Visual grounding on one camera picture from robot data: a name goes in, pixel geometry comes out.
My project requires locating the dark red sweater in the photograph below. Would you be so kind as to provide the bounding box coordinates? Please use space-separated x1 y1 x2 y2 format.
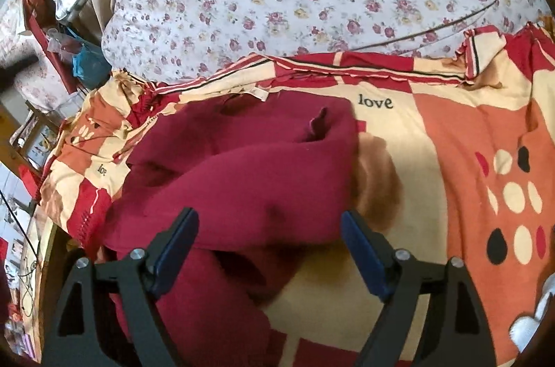
102 91 358 366

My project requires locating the red orange cream patterned blanket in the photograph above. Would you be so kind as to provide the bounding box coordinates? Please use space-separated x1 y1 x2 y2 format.
41 24 554 366

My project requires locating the blue plastic bag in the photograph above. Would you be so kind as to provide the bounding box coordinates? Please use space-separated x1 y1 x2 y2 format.
72 40 112 89

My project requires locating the red chair with floral cover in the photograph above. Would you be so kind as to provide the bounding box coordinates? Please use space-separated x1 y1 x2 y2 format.
1 0 70 111

